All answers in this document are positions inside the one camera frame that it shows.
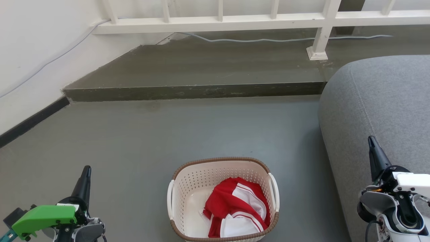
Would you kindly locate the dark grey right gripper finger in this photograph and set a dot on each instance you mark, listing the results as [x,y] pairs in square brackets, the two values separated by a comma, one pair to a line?
[378,158]

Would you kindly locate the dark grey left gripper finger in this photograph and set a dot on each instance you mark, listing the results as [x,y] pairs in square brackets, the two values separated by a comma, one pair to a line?
[83,186]

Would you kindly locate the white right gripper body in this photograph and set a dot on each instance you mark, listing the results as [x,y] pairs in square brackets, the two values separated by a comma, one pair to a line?
[408,181]

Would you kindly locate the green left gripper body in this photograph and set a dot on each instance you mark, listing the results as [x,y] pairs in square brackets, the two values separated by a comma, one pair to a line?
[43,216]

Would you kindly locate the cream perforated laundry basket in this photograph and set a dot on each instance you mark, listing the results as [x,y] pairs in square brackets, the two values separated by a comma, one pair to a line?
[188,188]

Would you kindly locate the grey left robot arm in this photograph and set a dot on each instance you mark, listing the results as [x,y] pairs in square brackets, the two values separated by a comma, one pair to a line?
[89,232]

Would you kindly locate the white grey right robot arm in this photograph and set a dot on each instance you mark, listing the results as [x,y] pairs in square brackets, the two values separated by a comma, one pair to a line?
[393,215]

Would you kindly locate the grey fabric sofa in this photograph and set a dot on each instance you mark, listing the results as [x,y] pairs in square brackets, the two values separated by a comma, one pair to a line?
[379,107]

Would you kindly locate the black baseboard strip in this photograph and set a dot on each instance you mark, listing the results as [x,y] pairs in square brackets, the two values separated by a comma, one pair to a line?
[30,122]

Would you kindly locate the red and white garment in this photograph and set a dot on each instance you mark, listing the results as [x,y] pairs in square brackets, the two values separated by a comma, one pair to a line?
[228,201]

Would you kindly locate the raised grey concrete step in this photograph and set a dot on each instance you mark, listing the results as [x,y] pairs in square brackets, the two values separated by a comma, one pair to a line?
[201,67]

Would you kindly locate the white railing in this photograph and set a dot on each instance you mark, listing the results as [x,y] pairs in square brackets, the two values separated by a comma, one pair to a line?
[215,23]

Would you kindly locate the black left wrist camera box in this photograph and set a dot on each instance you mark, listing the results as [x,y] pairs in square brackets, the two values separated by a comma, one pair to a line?
[11,218]

